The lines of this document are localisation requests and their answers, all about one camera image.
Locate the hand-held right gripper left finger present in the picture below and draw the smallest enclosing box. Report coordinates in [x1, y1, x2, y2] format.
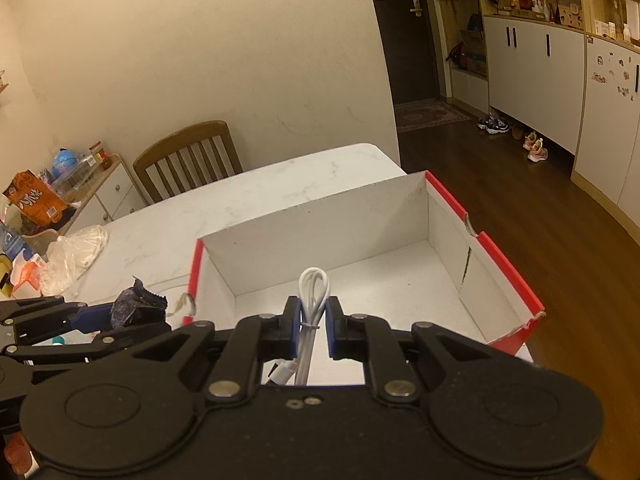
[124, 296, 303, 404]

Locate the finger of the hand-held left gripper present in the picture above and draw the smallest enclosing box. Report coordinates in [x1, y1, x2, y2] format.
[0, 305, 175, 370]
[0, 296, 117, 348]

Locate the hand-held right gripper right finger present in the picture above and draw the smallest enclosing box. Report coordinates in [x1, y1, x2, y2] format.
[325, 296, 522, 404]

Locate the white cable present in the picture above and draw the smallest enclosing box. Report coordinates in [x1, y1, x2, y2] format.
[262, 266, 332, 387]

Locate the dark snack wrapper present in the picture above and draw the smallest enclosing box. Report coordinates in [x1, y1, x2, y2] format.
[111, 275, 168, 331]

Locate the red cardboard box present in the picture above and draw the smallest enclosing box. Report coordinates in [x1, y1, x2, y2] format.
[187, 170, 546, 387]

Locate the plastic bag of flatbreads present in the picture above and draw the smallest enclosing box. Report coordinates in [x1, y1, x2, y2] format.
[39, 224, 109, 297]

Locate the orange tissue box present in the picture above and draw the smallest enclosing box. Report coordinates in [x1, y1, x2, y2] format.
[10, 255, 48, 296]

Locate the orange snack bag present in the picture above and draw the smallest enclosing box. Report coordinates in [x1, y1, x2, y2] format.
[2, 171, 68, 228]

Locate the white side cabinet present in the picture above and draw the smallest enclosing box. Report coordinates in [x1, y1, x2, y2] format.
[60, 154, 146, 235]

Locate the blue globe toy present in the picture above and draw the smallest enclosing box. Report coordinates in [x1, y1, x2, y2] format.
[52, 147, 78, 176]

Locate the red cap jar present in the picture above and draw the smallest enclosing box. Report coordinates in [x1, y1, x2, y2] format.
[89, 141, 112, 168]

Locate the wooden chair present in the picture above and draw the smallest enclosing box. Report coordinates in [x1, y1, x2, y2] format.
[132, 120, 244, 206]

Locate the patterned rug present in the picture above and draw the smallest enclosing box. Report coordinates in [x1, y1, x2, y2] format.
[393, 100, 472, 134]

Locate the white bench cabinet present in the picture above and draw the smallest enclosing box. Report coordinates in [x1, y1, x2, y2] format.
[448, 67, 490, 116]

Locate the dark door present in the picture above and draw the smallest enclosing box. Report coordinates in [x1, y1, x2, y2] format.
[362, 0, 453, 106]

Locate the white shoe cabinet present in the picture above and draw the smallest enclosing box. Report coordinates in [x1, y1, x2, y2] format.
[482, 14, 588, 156]

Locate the white cabinet with stickers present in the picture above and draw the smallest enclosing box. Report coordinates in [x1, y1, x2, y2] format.
[570, 35, 640, 231]

